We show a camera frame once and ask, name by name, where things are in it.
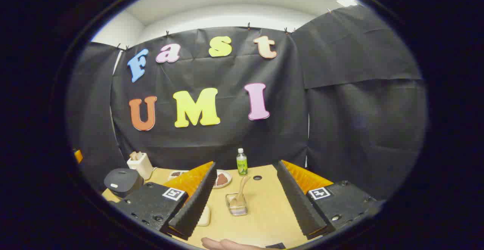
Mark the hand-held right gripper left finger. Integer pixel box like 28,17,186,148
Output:
110,161,218,241

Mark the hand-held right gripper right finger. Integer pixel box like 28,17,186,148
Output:
277,160,384,240

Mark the wooden spoon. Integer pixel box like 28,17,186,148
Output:
230,175,251,209

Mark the black rice cooker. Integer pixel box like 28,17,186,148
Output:
104,168,145,199

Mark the white round plate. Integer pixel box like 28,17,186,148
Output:
213,169,232,189

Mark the green drink bottle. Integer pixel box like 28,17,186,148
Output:
236,148,248,176

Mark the white toaster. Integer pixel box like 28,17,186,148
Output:
127,152,154,180

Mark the black backdrop cloth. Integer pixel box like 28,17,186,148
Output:
66,5,428,201

